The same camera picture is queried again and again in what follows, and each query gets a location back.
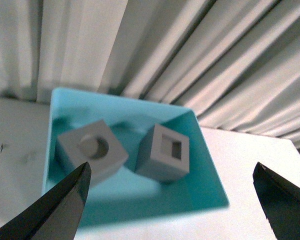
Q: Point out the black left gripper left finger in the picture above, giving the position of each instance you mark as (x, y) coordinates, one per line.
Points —
(57, 214)

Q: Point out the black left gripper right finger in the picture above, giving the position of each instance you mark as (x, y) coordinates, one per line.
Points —
(280, 202)

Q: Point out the gray cube with round hole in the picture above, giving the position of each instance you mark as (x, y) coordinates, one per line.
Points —
(95, 144)

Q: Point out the gray cube with square hole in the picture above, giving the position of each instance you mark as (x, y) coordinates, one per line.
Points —
(163, 155)

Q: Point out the light blue plastic box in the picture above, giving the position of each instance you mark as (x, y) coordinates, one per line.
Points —
(126, 196)

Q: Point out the white pleated curtain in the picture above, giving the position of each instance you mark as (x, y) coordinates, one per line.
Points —
(235, 63)

